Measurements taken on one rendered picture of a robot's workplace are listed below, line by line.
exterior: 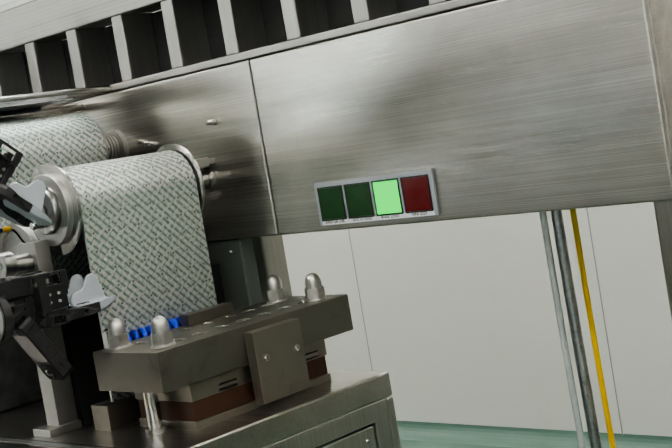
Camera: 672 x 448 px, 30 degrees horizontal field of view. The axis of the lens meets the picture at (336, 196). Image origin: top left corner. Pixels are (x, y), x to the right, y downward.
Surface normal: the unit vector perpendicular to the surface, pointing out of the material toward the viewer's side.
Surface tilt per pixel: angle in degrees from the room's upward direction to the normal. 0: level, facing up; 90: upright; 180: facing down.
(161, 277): 90
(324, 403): 90
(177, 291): 90
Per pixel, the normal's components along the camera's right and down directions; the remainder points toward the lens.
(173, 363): 0.71, -0.08
